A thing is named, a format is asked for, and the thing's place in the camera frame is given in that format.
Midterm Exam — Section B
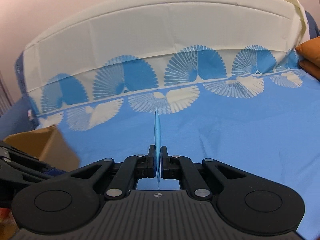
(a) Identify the light blue snack stick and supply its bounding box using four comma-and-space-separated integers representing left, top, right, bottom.
154, 109, 161, 188

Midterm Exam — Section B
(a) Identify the lower orange cushion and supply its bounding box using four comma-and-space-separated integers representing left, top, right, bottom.
299, 60, 320, 81

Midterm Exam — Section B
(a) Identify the blue fan-pattern sofa cover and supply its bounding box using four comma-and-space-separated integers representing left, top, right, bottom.
22, 0, 319, 238

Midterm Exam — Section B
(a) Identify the orange cushion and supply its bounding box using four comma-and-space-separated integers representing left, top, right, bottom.
299, 60, 320, 81
296, 37, 320, 67

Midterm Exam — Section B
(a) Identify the brown cardboard box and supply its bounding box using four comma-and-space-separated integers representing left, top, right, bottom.
4, 125, 80, 172

